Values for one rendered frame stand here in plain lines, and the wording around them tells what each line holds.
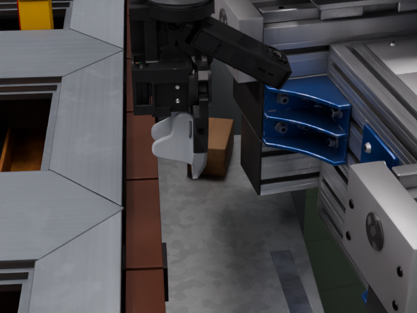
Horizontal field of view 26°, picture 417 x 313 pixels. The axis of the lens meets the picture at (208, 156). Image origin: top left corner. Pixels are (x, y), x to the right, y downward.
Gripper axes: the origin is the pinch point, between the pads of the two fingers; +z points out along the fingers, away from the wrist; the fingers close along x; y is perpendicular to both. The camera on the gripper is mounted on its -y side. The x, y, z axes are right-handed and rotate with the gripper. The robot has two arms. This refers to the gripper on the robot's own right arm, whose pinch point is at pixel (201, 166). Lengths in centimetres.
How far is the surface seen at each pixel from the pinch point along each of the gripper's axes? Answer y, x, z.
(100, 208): 11.6, -0.4, 5.4
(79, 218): 13.8, 1.3, 5.4
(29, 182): 20.2, -6.8, 5.4
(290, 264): -12.5, -9.3, 21.7
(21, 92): 24.1, -35.0, 7.4
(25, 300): 18.8, 14.0, 6.3
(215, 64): -8, -81, 26
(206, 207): -2.3, -23.9, 21.9
